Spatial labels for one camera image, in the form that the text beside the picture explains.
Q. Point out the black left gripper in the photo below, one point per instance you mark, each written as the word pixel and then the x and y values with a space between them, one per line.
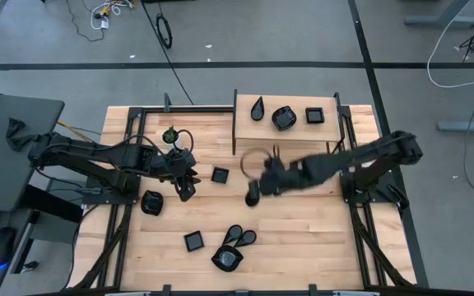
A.
pixel 177 162

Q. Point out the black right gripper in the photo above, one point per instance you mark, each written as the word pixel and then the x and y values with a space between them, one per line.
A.
pixel 278 177

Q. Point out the black leaf-shaped mini plate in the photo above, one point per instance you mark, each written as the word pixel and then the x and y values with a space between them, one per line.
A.
pixel 252 201
pixel 226 258
pixel 151 202

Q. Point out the black round bowl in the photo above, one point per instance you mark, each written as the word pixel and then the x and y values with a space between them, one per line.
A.
pixel 284 117

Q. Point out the black teardrop mini plate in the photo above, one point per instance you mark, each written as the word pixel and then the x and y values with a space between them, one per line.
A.
pixel 245 238
pixel 233 233
pixel 257 109

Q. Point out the black square mini plate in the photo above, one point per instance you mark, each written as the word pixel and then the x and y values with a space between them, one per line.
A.
pixel 193 241
pixel 219 175
pixel 314 115

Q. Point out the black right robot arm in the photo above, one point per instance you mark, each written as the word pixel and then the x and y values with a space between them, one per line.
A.
pixel 344 160

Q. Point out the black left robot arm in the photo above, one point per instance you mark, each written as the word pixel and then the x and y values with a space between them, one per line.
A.
pixel 97 152

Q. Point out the white plant pot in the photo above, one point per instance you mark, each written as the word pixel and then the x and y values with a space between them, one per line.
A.
pixel 166 140

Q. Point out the small green plant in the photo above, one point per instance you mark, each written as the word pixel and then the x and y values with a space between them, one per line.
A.
pixel 170 134

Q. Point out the wooden shelf with black legs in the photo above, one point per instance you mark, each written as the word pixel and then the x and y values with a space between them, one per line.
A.
pixel 298 133

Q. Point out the grey desk base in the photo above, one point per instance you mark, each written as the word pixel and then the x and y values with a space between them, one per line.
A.
pixel 60 197

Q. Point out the black crumpled object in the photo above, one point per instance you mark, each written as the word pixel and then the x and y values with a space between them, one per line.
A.
pixel 17 142
pixel 15 125

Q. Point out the black computer mouse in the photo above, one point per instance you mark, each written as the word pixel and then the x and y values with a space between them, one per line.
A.
pixel 1 245

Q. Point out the grey table base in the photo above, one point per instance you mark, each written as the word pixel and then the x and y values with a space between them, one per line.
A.
pixel 467 125
pixel 438 19

